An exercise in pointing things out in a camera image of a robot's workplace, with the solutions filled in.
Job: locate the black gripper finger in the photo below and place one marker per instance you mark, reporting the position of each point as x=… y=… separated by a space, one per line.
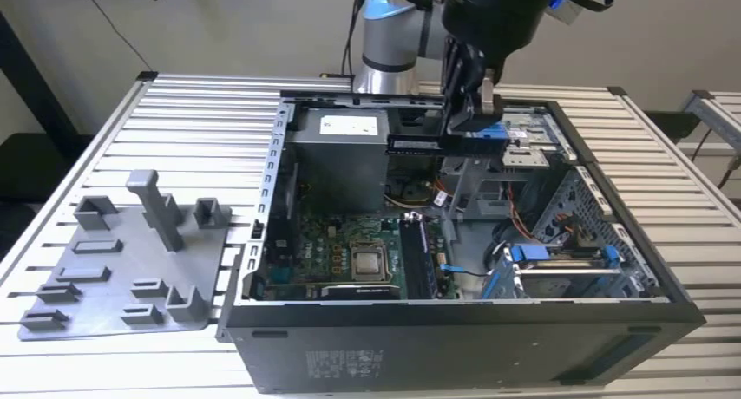
x=460 y=91
x=492 y=95

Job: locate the black RAM stick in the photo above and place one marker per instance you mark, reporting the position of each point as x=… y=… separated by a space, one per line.
x=414 y=149

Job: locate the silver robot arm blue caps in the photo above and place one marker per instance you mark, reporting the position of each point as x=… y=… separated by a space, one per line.
x=388 y=47

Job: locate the RAM stick seated in slot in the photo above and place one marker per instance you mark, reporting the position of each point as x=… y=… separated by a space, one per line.
x=428 y=260

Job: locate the blue disk carrier in cage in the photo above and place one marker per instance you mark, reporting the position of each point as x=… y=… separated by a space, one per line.
x=501 y=136

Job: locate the grey metal drive cage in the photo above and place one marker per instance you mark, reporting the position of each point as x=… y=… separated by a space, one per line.
x=469 y=186

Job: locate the black table corner cap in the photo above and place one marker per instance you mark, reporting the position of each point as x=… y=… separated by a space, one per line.
x=617 y=91
x=146 y=75

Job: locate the grey power supply white label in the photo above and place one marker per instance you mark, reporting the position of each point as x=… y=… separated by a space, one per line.
x=342 y=173

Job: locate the black box beside table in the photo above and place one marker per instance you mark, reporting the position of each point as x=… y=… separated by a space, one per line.
x=672 y=126

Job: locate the metal slat side table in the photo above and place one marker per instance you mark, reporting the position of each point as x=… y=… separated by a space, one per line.
x=720 y=113

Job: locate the CPU socket with silver CPU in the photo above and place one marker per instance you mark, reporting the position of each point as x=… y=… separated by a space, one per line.
x=366 y=262

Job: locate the green motherboard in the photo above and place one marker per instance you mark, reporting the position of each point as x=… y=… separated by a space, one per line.
x=325 y=251

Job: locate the metal disk bay blue rails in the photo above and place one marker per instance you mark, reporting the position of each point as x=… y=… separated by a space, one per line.
x=556 y=282

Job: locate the black graphics card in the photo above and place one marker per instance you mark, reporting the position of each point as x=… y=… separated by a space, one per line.
x=360 y=291

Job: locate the black open PC case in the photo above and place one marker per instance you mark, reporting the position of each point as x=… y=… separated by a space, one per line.
x=405 y=351

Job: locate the grey plastic parts rack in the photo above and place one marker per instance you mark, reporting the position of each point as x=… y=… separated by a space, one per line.
x=115 y=260

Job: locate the black stand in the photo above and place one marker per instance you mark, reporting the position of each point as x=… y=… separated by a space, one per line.
x=35 y=165

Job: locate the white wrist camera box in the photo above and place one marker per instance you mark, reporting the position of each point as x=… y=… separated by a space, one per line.
x=564 y=8

